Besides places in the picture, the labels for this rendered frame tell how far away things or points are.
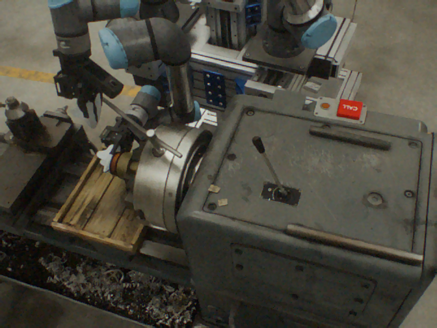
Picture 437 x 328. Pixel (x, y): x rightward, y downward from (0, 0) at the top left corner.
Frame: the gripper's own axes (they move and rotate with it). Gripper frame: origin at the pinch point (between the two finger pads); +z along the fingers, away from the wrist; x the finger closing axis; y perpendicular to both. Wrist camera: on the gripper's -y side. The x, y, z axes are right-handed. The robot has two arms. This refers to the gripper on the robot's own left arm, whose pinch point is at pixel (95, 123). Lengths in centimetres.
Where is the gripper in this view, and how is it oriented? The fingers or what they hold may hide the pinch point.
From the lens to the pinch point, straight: 121.5
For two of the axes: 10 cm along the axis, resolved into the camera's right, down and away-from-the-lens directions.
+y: -9.4, -2.2, 2.6
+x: -3.3, 5.7, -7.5
